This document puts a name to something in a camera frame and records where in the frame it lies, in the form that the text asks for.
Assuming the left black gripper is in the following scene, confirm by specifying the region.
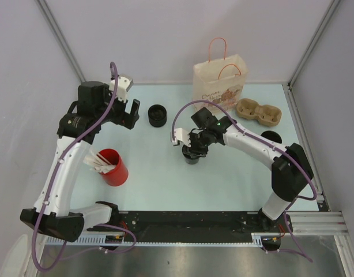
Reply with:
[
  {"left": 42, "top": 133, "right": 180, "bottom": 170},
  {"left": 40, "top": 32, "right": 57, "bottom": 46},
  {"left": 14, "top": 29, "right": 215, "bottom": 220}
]
[{"left": 95, "top": 84, "right": 139, "bottom": 129}]

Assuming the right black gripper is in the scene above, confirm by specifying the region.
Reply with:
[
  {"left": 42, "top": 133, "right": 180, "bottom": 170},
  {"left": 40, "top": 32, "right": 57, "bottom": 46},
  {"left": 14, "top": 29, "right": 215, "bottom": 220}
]
[{"left": 183, "top": 129, "right": 212, "bottom": 159}]

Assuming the black cup lid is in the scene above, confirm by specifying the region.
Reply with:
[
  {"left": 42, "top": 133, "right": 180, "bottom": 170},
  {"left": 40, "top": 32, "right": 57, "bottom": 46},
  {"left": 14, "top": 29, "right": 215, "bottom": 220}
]
[{"left": 182, "top": 152, "right": 205, "bottom": 159}]

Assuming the short black coffee cup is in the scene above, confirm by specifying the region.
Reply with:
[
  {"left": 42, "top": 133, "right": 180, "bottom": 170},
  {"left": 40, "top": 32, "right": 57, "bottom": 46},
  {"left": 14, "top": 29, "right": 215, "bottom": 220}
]
[{"left": 148, "top": 104, "right": 167, "bottom": 128}]

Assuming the transparent dark cup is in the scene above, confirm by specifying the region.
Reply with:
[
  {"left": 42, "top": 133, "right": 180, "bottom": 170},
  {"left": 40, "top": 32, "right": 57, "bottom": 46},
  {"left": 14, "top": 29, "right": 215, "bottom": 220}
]
[{"left": 185, "top": 158, "right": 199, "bottom": 165}]

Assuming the beige paper takeout bag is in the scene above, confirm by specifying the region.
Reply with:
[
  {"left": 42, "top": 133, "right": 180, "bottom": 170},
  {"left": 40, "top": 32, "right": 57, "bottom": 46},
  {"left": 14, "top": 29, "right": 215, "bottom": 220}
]
[{"left": 192, "top": 44, "right": 248, "bottom": 114}]

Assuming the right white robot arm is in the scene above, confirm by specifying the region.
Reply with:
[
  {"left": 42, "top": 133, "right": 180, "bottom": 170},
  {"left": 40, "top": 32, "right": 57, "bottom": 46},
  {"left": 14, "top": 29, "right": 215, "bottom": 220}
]
[{"left": 171, "top": 107, "right": 314, "bottom": 231}]

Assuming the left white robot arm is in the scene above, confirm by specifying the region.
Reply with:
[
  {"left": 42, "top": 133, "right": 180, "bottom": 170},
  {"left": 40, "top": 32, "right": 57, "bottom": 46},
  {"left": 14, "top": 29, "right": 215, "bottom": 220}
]
[{"left": 20, "top": 76, "right": 140, "bottom": 242}]

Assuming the tall black coffee cup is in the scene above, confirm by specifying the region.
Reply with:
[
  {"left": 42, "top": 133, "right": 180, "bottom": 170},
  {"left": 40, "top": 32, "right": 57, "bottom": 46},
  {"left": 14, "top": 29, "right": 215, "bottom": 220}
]
[{"left": 261, "top": 130, "right": 283, "bottom": 144}]

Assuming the red cylindrical container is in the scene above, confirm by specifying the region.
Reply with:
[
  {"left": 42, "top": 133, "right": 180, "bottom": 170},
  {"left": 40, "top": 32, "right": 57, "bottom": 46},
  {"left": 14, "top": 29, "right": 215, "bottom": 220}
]
[{"left": 99, "top": 148, "right": 129, "bottom": 187}]

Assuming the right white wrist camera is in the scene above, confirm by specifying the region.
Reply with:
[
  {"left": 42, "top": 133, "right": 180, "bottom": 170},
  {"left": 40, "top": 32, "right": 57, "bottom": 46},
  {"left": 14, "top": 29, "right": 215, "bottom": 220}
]
[{"left": 171, "top": 128, "right": 191, "bottom": 147}]

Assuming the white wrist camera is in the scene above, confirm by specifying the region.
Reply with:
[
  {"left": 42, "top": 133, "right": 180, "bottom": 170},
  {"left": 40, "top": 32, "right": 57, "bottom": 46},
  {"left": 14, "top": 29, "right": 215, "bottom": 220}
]
[
  {"left": 116, "top": 74, "right": 133, "bottom": 103},
  {"left": 171, "top": 128, "right": 191, "bottom": 147}
]

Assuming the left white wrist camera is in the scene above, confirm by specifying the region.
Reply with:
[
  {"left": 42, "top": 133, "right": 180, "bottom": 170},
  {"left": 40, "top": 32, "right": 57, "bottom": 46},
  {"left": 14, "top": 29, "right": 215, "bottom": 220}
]
[{"left": 116, "top": 74, "right": 133, "bottom": 103}]

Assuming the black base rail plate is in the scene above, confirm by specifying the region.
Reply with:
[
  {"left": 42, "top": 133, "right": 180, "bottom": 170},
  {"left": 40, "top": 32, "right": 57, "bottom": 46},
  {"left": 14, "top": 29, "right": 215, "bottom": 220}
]
[{"left": 110, "top": 211, "right": 292, "bottom": 244}]

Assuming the white slotted cable duct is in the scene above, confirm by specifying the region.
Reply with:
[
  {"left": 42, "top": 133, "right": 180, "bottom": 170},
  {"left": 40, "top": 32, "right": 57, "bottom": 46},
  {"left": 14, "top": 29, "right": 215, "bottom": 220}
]
[{"left": 47, "top": 233, "right": 281, "bottom": 248}]

